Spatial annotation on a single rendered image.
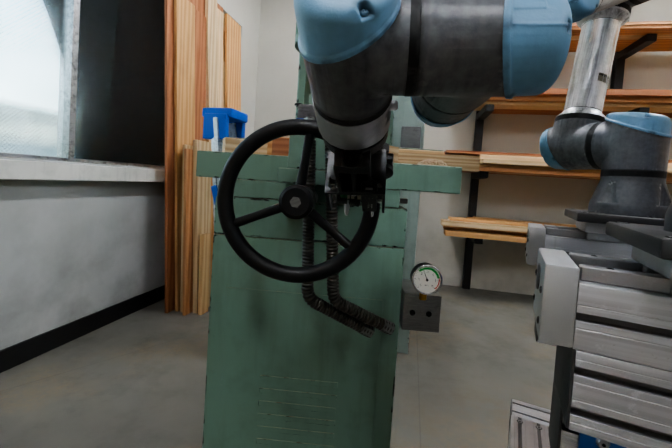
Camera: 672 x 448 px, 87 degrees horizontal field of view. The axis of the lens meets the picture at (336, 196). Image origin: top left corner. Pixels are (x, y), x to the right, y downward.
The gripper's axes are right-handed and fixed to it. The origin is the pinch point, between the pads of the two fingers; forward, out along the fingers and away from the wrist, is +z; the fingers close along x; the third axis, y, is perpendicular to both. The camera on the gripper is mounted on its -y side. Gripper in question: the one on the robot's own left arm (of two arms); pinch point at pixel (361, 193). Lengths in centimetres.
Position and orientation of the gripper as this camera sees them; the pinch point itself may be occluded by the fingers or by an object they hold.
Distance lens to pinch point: 56.2
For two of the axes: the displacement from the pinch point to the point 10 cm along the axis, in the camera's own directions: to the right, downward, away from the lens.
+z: 1.0, 4.5, 8.9
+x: 9.9, 0.4, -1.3
